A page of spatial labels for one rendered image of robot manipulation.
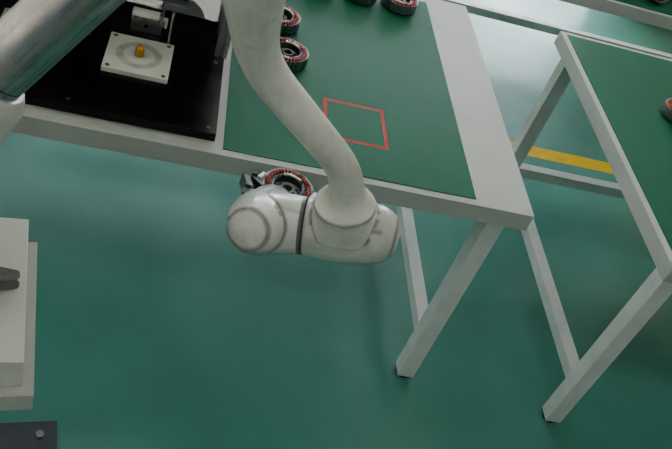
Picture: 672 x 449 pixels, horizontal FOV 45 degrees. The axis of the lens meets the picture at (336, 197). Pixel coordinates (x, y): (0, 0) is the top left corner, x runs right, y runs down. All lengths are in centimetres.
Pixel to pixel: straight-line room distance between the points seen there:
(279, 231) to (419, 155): 74
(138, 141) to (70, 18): 59
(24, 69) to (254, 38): 37
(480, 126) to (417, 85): 21
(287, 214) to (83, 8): 45
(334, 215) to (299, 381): 113
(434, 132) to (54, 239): 119
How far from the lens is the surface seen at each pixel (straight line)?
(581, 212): 349
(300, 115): 120
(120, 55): 196
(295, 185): 174
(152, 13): 195
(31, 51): 127
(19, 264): 143
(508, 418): 258
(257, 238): 131
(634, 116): 263
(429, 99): 222
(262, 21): 110
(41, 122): 180
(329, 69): 217
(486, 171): 206
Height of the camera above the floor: 188
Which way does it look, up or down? 40 degrees down
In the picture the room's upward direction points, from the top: 22 degrees clockwise
